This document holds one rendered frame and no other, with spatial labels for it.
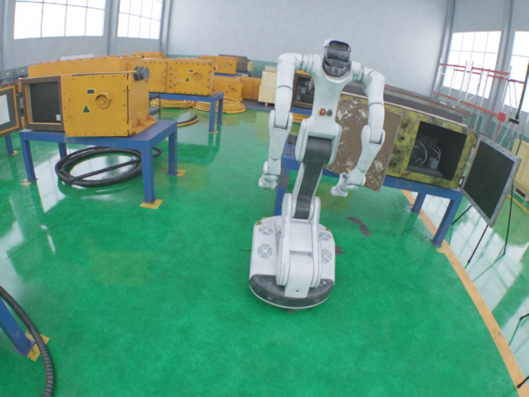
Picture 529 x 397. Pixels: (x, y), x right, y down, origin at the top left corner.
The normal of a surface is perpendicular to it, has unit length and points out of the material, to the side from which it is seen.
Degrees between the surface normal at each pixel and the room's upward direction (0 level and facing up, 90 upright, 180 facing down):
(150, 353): 0
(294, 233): 23
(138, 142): 90
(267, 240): 38
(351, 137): 90
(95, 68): 90
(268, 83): 90
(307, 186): 110
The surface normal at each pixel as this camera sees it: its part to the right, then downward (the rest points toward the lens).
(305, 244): 0.11, -0.62
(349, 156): -0.69, 0.26
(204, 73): -0.07, 0.47
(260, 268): 0.10, -0.40
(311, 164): -0.04, 0.75
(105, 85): 0.18, 0.49
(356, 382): 0.12, -0.87
